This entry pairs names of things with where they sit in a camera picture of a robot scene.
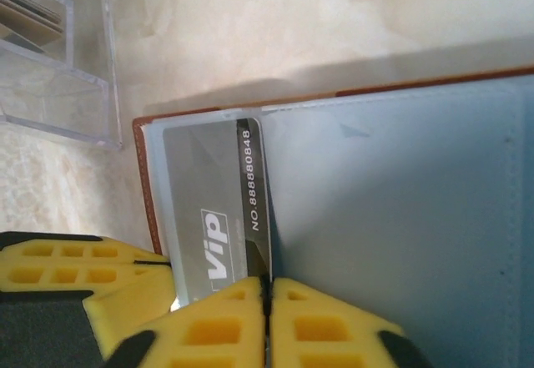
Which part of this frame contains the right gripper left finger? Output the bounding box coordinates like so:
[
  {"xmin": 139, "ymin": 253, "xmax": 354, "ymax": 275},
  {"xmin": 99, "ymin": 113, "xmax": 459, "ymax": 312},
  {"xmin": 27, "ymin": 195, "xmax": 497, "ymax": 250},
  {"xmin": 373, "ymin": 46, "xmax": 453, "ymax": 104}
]
[{"xmin": 102, "ymin": 278, "xmax": 268, "ymax": 368}]

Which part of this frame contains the clear acrylic card stand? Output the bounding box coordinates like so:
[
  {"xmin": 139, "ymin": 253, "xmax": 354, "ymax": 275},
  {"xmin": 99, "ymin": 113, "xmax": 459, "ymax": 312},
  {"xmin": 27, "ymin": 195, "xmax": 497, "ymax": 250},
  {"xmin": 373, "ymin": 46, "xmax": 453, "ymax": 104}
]
[{"xmin": 0, "ymin": 0, "xmax": 124, "ymax": 152}]

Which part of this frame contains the grey VIP card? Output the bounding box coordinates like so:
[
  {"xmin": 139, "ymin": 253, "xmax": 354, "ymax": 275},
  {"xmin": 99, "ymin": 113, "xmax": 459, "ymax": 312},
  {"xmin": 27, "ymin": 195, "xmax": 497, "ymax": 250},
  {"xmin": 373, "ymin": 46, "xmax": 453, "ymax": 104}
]
[{"xmin": 161, "ymin": 117, "xmax": 275, "ymax": 306}]

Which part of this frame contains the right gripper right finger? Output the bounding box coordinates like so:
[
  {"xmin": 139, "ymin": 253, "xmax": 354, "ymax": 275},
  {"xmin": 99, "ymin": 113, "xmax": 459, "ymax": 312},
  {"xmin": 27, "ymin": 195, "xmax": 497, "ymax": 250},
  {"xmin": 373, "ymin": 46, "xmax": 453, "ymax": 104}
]
[{"xmin": 269, "ymin": 278, "xmax": 422, "ymax": 368}]

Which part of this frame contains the brown leather card holder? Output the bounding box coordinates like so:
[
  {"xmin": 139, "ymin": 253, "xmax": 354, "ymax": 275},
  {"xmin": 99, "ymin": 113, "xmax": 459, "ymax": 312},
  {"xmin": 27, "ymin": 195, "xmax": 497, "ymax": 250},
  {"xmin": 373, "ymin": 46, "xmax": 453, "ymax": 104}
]
[{"xmin": 132, "ymin": 65, "xmax": 534, "ymax": 368}]

